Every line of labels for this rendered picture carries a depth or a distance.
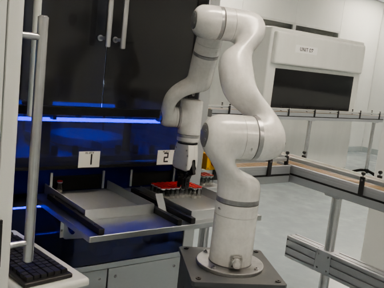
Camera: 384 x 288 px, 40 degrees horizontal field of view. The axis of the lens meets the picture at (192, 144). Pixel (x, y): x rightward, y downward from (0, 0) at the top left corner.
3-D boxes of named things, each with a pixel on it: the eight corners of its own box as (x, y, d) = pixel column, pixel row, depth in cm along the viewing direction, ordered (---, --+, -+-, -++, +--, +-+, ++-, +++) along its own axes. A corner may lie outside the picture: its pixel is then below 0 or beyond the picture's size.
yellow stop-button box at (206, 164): (196, 166, 233) (198, 150, 232) (208, 166, 237) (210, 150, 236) (206, 170, 227) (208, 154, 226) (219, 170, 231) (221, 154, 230)
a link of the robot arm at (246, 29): (223, 166, 145) (276, 168, 150) (239, 146, 135) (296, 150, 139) (206, 22, 167) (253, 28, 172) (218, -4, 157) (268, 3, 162)
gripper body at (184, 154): (171, 137, 198) (168, 166, 200) (187, 142, 190) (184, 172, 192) (188, 137, 203) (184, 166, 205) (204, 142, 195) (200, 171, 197)
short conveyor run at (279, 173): (186, 191, 236) (190, 156, 233) (166, 182, 248) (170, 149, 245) (291, 183, 277) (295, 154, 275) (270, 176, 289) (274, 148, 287)
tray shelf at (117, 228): (30, 199, 191) (31, 194, 191) (186, 187, 233) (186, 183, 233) (89, 243, 154) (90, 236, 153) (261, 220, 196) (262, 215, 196)
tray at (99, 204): (44, 192, 194) (44, 183, 193) (107, 188, 210) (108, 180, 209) (84, 220, 167) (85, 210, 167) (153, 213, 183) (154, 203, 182)
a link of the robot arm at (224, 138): (266, 207, 143) (278, 120, 139) (200, 206, 137) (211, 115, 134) (249, 195, 154) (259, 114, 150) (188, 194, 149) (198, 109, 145)
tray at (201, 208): (139, 194, 206) (140, 186, 205) (192, 191, 221) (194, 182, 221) (190, 220, 179) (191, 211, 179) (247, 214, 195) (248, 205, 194)
